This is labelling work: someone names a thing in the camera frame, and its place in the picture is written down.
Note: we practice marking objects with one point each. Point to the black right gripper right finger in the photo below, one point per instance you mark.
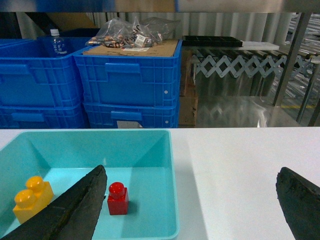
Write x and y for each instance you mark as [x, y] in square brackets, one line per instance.
[299, 200]

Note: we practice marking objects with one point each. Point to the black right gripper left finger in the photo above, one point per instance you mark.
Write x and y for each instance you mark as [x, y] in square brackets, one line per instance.
[72, 216]

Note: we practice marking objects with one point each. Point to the red toy block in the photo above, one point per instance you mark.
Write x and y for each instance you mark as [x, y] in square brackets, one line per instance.
[118, 199]

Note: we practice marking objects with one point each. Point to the yellow toy block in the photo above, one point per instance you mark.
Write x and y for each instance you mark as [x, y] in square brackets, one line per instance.
[30, 201]

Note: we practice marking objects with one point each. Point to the teal plastic tray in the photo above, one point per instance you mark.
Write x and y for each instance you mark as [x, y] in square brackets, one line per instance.
[140, 159]

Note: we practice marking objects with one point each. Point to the lower middle blue crate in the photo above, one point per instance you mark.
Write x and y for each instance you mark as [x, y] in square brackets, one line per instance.
[18, 117]

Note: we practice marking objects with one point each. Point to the lower right blue crate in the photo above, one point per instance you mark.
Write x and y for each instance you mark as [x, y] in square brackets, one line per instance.
[106, 116]

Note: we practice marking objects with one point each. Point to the blue crate with bottle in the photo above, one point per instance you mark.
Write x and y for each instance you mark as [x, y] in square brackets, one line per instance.
[31, 76]

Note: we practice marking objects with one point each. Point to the blue crate with cardboard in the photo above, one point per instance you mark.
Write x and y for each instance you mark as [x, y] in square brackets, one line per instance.
[145, 78]

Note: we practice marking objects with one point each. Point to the expandable roller conveyor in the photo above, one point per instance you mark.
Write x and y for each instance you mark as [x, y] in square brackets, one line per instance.
[235, 63]

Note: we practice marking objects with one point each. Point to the clear water bottle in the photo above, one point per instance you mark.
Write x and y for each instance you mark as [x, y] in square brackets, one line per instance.
[57, 44]

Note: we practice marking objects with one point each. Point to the plastic bag of batteries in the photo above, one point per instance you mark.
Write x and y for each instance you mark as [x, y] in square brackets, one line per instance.
[121, 34]

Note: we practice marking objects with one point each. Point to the brown cardboard sheet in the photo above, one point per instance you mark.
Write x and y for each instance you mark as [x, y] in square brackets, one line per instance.
[166, 49]

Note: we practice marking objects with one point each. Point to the black divided tray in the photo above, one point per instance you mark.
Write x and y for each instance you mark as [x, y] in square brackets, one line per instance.
[211, 41]

